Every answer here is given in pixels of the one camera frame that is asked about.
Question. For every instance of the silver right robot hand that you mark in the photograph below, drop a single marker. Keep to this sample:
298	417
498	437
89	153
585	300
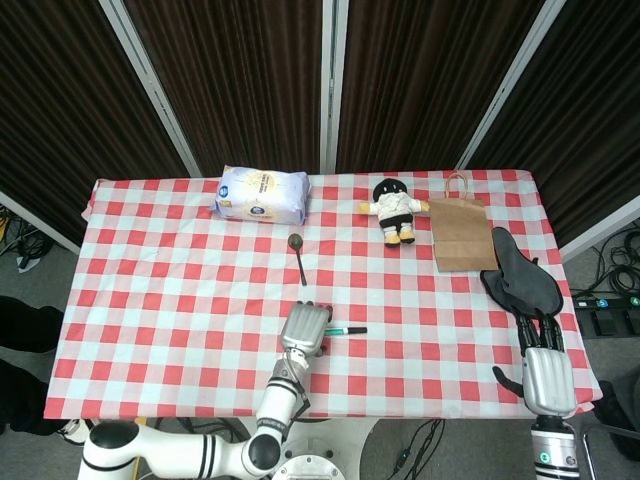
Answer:
547	380

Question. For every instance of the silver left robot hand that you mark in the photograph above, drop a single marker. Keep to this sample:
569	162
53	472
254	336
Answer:
302	327

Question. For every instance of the green white marker body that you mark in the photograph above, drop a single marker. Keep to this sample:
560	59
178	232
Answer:
337	331

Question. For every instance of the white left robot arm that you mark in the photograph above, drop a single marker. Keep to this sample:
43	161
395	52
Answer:
275	400

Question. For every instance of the dark metal spoon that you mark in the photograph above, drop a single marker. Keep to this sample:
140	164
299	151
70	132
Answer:
301	265

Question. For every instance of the red white checkered tablecloth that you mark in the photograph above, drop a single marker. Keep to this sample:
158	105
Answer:
175	300

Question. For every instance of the pale blue tissue pack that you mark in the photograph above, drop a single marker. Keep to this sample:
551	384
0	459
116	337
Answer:
262	195

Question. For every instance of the black white plush doll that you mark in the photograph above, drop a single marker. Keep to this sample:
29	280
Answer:
395	207

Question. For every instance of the brown paper bag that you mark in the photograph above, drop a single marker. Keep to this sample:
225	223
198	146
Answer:
462	235

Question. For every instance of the white black sneaker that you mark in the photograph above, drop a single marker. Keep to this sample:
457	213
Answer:
75	431

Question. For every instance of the dark ribbed partition panel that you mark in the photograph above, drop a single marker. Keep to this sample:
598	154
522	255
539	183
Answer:
240	80
425	80
590	125
60	110

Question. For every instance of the black garment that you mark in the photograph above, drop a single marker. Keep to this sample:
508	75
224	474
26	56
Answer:
25	325

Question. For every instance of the metal chair frame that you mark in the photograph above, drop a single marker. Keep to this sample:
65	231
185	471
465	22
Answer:
590	450

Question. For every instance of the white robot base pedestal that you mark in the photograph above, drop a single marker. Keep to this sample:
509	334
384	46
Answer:
345	445

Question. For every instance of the silver partition frame post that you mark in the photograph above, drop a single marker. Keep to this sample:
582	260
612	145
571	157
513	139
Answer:
510	85
332	85
150	87

